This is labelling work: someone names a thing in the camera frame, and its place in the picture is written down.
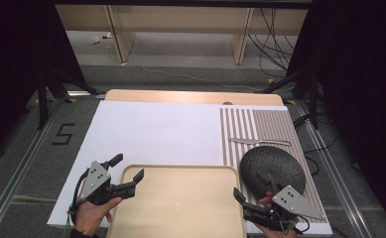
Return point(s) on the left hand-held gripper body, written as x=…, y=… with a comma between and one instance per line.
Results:
x=94, y=180

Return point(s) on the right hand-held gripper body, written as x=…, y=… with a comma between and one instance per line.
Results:
x=291, y=203

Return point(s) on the black round plate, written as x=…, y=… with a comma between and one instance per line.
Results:
x=273, y=162

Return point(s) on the silver fork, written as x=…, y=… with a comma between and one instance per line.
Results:
x=276, y=143

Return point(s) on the silver table knife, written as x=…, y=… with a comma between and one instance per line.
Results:
x=243, y=141

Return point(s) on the beige plastic tray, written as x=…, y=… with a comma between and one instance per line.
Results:
x=180, y=205

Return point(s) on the person's right hand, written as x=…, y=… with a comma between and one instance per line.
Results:
x=267, y=199

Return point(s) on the person's left hand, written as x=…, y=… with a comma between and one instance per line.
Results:
x=89, y=216

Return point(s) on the striped brown placemat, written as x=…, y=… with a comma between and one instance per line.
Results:
x=273, y=122

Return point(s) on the black metal stand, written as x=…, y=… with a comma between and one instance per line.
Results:
x=314, y=99
x=42, y=99

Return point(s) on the light wooden table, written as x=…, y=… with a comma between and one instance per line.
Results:
x=193, y=97

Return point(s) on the white power adapter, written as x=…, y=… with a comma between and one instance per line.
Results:
x=95, y=40

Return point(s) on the black curtain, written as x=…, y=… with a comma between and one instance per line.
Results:
x=362, y=82
x=15, y=66

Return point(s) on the beige desk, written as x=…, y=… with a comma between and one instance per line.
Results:
x=180, y=20

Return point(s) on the aluminium floor rail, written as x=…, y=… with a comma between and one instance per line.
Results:
x=18, y=175
x=332, y=165

